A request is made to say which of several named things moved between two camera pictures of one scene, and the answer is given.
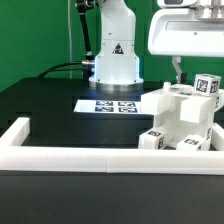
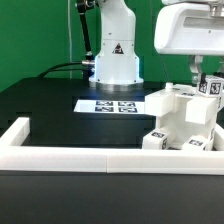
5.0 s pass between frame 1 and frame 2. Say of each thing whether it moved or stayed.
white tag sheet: stayed
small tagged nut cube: moved
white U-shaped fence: stayed
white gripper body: stayed
